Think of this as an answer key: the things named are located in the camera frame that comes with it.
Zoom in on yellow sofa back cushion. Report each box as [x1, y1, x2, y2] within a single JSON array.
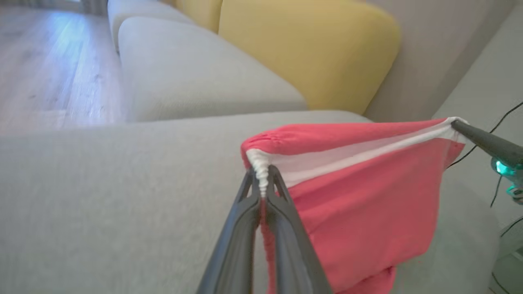
[[218, 0, 402, 116], [175, 0, 224, 34]]

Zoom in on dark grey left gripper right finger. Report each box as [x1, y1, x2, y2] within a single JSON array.
[[266, 167, 332, 294]]

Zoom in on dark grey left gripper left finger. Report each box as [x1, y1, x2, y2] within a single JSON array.
[[197, 168, 262, 294]]

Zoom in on large grey sofa seat cushion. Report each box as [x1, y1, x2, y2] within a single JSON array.
[[0, 109, 501, 294]]

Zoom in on red shorts with white band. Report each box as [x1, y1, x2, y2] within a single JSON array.
[[240, 117, 470, 294]]

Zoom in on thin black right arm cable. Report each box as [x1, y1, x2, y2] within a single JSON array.
[[447, 102, 523, 169]]

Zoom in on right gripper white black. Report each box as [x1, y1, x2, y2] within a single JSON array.
[[451, 120, 523, 205]]

